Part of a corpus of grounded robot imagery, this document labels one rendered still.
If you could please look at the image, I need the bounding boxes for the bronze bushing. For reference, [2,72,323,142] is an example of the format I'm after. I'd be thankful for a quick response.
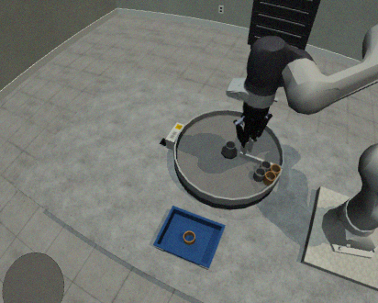
[269,164,281,177]
[183,230,195,245]
[262,171,276,185]

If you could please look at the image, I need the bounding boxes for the grey metal ring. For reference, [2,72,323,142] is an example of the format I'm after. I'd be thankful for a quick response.
[260,161,271,173]
[253,167,266,182]
[225,140,236,155]

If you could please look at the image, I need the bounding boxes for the blue crate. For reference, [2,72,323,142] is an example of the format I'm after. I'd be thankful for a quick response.
[153,206,226,270]

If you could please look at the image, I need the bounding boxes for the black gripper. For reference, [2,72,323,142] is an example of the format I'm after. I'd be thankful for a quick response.
[233,102,272,154]

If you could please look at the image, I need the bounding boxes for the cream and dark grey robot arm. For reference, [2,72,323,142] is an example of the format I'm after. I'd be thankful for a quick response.
[226,24,378,259]

